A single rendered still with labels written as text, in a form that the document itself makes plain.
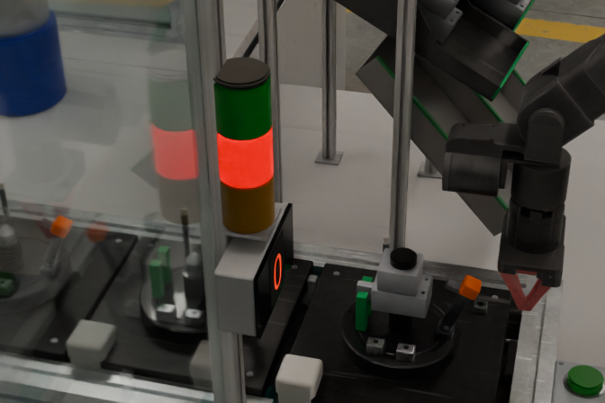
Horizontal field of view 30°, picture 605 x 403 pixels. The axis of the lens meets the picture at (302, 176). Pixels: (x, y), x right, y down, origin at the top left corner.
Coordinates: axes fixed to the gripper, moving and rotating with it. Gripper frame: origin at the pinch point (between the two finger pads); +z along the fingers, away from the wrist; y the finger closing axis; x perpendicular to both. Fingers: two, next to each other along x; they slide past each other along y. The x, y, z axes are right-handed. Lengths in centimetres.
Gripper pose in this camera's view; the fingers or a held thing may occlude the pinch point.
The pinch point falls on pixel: (525, 303)
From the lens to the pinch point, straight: 128.9
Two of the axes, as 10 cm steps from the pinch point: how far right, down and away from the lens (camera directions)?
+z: 0.2, 8.3, 5.6
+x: 9.7, 1.2, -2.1
